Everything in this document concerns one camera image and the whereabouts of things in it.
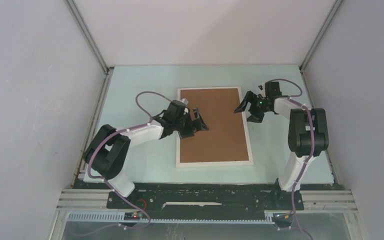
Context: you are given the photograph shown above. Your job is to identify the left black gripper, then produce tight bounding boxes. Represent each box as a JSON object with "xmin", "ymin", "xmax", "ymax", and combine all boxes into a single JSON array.
[{"xmin": 173, "ymin": 108, "xmax": 208, "ymax": 140}]

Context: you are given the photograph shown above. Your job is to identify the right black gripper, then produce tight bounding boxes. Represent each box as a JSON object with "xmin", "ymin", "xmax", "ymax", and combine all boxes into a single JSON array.
[{"xmin": 233, "ymin": 90, "xmax": 270, "ymax": 124}]

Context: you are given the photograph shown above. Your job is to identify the brown backing board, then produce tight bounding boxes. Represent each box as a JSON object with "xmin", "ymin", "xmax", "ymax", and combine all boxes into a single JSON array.
[{"xmin": 178, "ymin": 88, "xmax": 250, "ymax": 164}]

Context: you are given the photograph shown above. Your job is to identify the white picture frame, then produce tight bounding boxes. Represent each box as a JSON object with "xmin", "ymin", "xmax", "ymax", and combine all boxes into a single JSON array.
[{"xmin": 175, "ymin": 86, "xmax": 255, "ymax": 168}]

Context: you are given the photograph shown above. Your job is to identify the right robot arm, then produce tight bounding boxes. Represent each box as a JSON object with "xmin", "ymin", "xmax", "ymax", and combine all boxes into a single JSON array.
[{"xmin": 234, "ymin": 78, "xmax": 329, "ymax": 209}]

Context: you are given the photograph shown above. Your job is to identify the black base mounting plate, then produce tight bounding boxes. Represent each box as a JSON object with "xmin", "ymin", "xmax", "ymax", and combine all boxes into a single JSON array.
[{"xmin": 106, "ymin": 181, "xmax": 305, "ymax": 220}]

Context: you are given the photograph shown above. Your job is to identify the left corner aluminium profile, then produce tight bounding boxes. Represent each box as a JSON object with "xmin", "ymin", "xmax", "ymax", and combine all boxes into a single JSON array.
[{"xmin": 63, "ymin": 0, "xmax": 110, "ymax": 74}]

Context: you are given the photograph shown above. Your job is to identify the corner aluminium profile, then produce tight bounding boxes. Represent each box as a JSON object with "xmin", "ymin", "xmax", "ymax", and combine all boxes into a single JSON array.
[
  {"xmin": 299, "ymin": 0, "xmax": 345, "ymax": 74},
  {"xmin": 63, "ymin": 0, "xmax": 110, "ymax": 74}
]

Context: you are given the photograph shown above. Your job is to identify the right corner aluminium profile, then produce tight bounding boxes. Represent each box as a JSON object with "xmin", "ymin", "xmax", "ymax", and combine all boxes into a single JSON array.
[{"xmin": 299, "ymin": 0, "xmax": 345, "ymax": 74}]

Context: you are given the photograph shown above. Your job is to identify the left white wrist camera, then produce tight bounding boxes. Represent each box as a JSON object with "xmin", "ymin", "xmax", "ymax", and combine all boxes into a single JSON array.
[{"xmin": 180, "ymin": 98, "xmax": 189, "ymax": 106}]

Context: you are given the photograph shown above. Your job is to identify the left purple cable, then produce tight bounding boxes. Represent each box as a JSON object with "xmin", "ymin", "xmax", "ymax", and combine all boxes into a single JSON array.
[{"xmin": 79, "ymin": 91, "xmax": 173, "ymax": 238}]

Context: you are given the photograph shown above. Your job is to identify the white toothed cable duct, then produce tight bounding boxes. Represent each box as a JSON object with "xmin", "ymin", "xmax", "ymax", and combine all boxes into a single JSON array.
[{"xmin": 66, "ymin": 211, "xmax": 275, "ymax": 225}]

